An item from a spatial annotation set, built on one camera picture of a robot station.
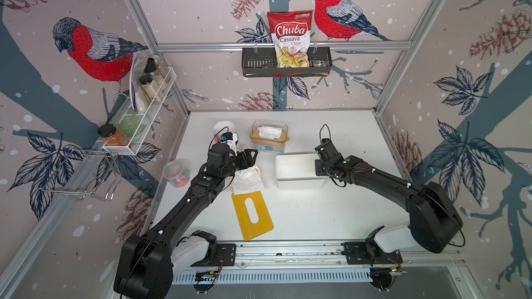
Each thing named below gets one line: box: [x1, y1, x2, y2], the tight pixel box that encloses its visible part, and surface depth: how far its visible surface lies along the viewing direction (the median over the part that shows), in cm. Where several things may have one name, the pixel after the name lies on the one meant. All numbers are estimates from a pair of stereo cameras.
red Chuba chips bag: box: [267, 9, 314, 68], surface depth 83 cm
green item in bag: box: [111, 107, 145, 138], surface depth 70 cm
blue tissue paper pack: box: [254, 134, 285, 153], surface depth 103 cm
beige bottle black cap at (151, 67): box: [144, 57, 168, 91], surface depth 83 cm
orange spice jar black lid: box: [97, 123, 130, 147], surface depth 62 cm
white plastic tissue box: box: [275, 152, 327, 190], surface depth 95 cm
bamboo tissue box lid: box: [250, 126, 289, 146], surface depth 103 cm
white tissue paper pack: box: [231, 164, 265, 196], surface depth 87 cm
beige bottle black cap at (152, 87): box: [138, 74, 163, 102], surface depth 78 cm
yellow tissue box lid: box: [231, 191, 275, 242], surface depth 84 cm
